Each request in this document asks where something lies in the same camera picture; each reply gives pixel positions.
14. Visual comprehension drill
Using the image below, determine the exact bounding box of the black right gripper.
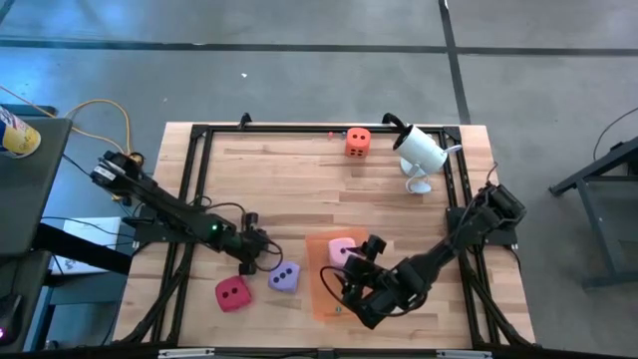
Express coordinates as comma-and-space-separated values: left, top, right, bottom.
341, 243, 386, 289

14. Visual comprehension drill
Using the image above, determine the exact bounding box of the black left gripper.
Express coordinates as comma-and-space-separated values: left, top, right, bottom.
229, 226, 273, 276

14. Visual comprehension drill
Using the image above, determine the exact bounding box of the pink foam die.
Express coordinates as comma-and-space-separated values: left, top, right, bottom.
328, 237, 358, 268

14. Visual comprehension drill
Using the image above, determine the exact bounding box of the orange translucent plastic bin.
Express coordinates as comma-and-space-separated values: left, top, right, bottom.
304, 227, 371, 323

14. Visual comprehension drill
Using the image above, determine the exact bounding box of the purple foam die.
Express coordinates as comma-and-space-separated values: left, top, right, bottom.
267, 260, 302, 295

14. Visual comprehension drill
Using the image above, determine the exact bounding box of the red foam die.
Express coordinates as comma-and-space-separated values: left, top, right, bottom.
214, 274, 253, 314

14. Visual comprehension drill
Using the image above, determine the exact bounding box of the orange foam die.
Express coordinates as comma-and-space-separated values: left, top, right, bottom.
344, 127, 373, 160

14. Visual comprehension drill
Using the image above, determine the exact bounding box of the white cardboard box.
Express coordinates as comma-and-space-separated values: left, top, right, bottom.
49, 216, 124, 276

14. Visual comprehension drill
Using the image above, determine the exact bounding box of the black diagonal bar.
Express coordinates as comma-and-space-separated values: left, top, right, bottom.
32, 222, 134, 276

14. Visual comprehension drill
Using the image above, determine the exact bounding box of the dark grey side table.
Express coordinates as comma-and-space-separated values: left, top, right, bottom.
0, 117, 74, 258

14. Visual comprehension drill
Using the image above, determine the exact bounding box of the black computer mouse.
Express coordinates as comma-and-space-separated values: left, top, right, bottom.
0, 293, 24, 346

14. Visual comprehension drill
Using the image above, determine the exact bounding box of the black metal stand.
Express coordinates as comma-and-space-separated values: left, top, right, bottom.
547, 135, 638, 290

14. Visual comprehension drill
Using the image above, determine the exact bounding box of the yellow and blue can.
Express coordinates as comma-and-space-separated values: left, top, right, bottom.
0, 105, 43, 160

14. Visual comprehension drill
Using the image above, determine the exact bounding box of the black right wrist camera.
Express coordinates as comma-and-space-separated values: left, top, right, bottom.
366, 234, 388, 257

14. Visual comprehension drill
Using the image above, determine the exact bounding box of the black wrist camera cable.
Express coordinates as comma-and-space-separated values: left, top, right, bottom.
263, 240, 285, 273
319, 265, 351, 309

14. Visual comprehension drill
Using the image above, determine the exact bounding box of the silver metal bracket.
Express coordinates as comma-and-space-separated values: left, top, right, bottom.
158, 348, 215, 359
436, 349, 493, 359

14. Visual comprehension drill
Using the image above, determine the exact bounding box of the black aluminium table frame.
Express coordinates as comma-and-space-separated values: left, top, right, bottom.
112, 122, 537, 350

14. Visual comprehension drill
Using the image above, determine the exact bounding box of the white security camera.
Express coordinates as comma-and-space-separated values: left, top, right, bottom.
392, 124, 464, 195

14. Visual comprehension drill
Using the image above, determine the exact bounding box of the black security camera cable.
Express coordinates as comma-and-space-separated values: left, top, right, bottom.
381, 112, 409, 134

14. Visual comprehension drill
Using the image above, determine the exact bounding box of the yellow cable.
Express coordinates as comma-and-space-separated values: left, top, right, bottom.
0, 84, 147, 171

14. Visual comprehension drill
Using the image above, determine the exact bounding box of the grey floor cable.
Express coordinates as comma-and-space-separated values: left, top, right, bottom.
592, 107, 638, 162

